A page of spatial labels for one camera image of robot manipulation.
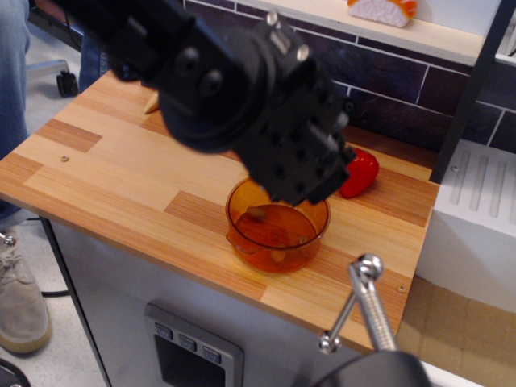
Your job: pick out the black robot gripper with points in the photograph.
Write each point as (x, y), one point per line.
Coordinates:
(262, 94)

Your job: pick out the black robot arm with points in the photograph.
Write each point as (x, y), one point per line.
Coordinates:
(139, 37)

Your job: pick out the orange transparent plastic pot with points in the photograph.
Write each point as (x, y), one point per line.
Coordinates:
(274, 237)

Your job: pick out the toy ice cream cone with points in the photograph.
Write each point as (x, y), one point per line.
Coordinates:
(152, 103)

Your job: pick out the red toy strawberry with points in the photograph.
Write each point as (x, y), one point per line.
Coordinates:
(363, 171)

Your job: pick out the toy salmon sushi piece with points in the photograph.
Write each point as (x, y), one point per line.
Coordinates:
(396, 13)

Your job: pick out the light wooden shelf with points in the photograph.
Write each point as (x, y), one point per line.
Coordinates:
(418, 36)

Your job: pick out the black chair caster wheel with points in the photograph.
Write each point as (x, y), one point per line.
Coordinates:
(67, 85)

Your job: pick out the white toy sink drainboard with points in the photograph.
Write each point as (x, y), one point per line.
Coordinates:
(479, 187)

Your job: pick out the blue jeans leg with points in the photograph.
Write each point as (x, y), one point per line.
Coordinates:
(15, 42)

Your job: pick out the grey oven control panel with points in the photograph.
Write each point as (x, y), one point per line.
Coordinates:
(189, 355)

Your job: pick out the beige suede shoe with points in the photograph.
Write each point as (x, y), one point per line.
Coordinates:
(25, 322)

